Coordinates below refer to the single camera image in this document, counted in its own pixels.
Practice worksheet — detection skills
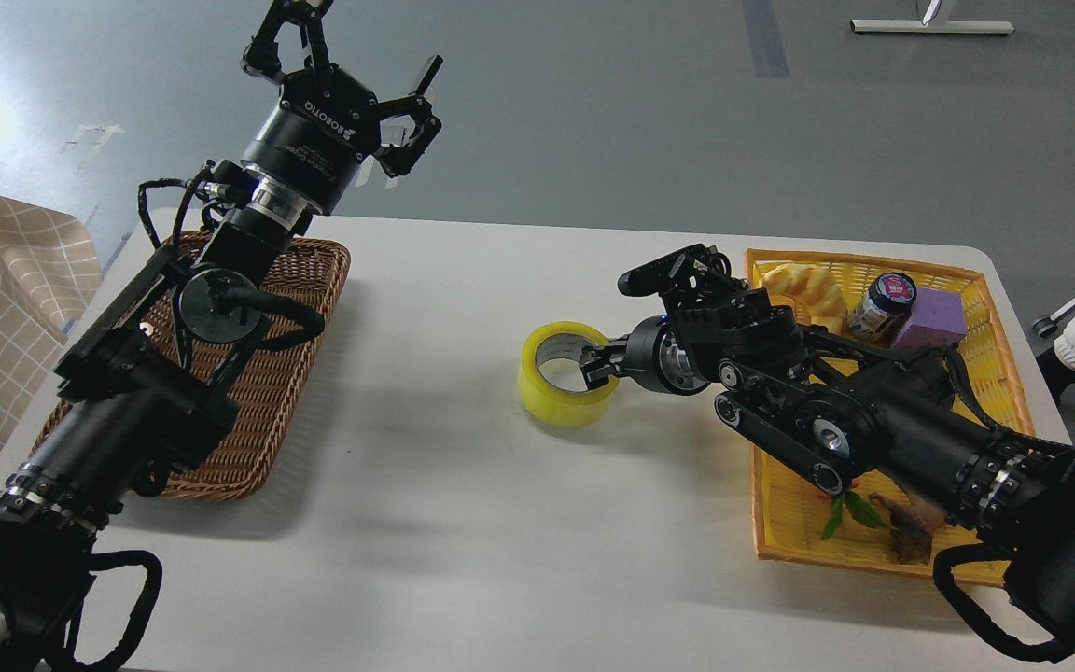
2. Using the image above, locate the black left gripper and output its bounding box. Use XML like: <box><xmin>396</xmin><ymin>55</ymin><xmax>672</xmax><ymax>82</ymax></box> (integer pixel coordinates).
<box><xmin>241</xmin><ymin>0</ymin><xmax>444</xmax><ymax>217</ymax></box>

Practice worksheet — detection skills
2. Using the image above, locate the yellow plastic basket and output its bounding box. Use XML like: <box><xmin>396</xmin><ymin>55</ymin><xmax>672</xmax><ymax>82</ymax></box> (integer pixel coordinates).
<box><xmin>744</xmin><ymin>248</ymin><xmax>1036</xmax><ymax>581</ymax></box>

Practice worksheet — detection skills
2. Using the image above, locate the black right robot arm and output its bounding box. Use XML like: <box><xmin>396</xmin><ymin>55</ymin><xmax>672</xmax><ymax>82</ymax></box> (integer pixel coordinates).
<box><xmin>579</xmin><ymin>245</ymin><xmax>1075</xmax><ymax>663</ymax></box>

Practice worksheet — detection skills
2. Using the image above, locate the yellow tape roll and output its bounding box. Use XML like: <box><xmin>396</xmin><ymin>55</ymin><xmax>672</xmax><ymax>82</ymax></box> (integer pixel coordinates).
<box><xmin>516</xmin><ymin>321</ymin><xmax>619</xmax><ymax>428</ymax></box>

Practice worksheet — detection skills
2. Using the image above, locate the brown toy animal figure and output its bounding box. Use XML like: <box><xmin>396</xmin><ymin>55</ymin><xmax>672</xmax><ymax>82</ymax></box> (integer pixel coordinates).
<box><xmin>870</xmin><ymin>494</ymin><xmax>944</xmax><ymax>564</ymax></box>

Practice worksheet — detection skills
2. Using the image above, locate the toy croissant bread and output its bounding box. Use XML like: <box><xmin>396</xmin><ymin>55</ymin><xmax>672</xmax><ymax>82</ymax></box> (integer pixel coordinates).
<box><xmin>762</xmin><ymin>263</ymin><xmax>847</xmax><ymax>335</ymax></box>

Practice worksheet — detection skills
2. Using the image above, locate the orange toy carrot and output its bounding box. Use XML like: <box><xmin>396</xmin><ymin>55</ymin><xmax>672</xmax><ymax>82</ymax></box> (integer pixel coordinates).
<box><xmin>820</xmin><ymin>476</ymin><xmax>901</xmax><ymax>541</ymax></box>

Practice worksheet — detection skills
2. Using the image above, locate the purple foam block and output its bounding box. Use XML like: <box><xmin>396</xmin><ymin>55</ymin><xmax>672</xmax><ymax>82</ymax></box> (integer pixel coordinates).
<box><xmin>890</xmin><ymin>287</ymin><xmax>969</xmax><ymax>349</ymax></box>

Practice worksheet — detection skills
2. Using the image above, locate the white metal stand base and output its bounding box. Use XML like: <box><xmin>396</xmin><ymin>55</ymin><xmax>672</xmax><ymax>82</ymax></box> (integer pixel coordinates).
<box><xmin>849</xmin><ymin>1</ymin><xmax>1014</xmax><ymax>35</ymax></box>

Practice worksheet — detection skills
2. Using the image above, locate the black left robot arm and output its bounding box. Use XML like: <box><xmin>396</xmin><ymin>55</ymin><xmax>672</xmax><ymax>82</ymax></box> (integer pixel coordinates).
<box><xmin>0</xmin><ymin>1</ymin><xmax>443</xmax><ymax>671</ymax></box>

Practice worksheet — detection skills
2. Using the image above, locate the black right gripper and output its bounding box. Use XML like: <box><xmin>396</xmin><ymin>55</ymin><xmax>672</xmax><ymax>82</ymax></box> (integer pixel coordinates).
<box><xmin>579</xmin><ymin>315</ymin><xmax>712</xmax><ymax>396</ymax></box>

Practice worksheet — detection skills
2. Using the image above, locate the small dark jar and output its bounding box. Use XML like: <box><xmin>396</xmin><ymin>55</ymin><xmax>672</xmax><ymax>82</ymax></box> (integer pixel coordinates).
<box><xmin>847</xmin><ymin>272</ymin><xmax>917</xmax><ymax>342</ymax></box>

